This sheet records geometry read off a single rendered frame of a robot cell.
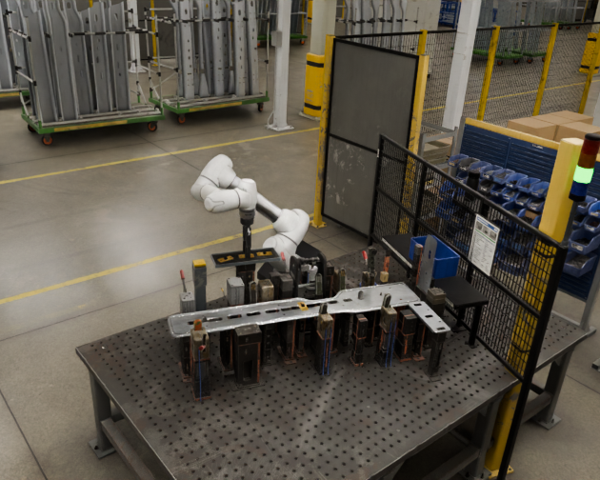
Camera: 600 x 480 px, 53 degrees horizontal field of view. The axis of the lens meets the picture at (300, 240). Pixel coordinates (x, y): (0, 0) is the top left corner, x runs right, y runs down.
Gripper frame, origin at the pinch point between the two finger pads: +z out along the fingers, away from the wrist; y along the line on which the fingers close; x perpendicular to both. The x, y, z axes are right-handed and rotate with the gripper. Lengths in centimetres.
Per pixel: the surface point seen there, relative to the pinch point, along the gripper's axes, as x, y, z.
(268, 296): 8.0, 21.7, 18.2
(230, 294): -12.5, 23.2, 13.9
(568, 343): 184, 55, 50
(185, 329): -38, 42, 20
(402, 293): 84, 29, 20
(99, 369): -82, 26, 50
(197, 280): -28.1, 6.2, 13.3
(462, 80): 322, -349, -22
